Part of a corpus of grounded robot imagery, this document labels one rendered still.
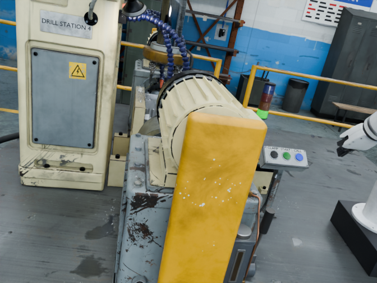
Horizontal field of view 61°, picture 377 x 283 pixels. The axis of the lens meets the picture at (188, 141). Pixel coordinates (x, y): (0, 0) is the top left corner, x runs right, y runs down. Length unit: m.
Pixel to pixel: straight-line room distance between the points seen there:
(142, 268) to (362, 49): 6.20
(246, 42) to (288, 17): 0.88
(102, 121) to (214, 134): 0.70
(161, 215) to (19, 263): 0.48
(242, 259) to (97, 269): 0.44
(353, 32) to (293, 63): 1.11
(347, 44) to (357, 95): 0.96
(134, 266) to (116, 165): 0.59
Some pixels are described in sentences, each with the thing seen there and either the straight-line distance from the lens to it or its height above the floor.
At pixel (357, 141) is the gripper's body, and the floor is 1.21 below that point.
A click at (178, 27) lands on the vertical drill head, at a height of 1.42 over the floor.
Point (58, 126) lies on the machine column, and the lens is 1.18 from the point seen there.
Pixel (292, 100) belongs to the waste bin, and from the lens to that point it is 6.43.
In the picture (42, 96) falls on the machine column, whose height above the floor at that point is 1.15.
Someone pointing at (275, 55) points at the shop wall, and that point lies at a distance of 6.57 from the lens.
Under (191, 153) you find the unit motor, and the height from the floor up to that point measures 1.29.
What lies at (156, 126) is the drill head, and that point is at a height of 1.14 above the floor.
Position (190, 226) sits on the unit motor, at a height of 1.15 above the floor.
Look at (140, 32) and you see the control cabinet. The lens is 4.41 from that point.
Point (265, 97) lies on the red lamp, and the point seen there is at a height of 1.14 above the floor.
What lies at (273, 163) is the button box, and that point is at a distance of 1.19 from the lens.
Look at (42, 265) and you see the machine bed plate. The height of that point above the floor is 0.80.
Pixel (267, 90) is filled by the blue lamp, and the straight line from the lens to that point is 1.70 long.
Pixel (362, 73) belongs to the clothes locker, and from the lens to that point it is 6.70.
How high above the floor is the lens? 1.50
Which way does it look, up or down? 22 degrees down
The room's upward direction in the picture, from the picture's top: 11 degrees clockwise
